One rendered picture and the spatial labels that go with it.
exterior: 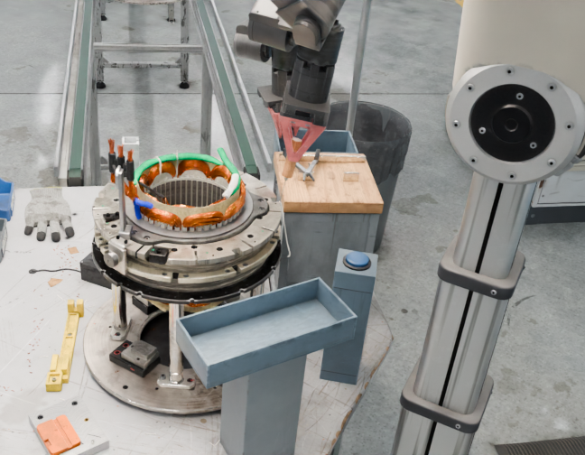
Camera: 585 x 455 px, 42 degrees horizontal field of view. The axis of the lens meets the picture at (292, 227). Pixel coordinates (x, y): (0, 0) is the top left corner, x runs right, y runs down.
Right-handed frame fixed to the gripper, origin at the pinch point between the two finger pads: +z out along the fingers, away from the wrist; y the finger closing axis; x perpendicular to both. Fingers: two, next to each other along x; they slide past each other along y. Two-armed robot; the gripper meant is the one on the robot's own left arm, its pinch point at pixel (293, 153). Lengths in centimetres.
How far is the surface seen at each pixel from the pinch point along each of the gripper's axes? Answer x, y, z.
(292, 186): 2.1, -27.6, 18.6
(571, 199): 136, -210, 84
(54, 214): -50, -51, 50
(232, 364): -2.5, 20.9, 23.8
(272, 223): -0.6, -9.0, 17.2
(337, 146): 11, -54, 20
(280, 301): 2.9, 4.6, 23.0
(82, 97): -65, -125, 51
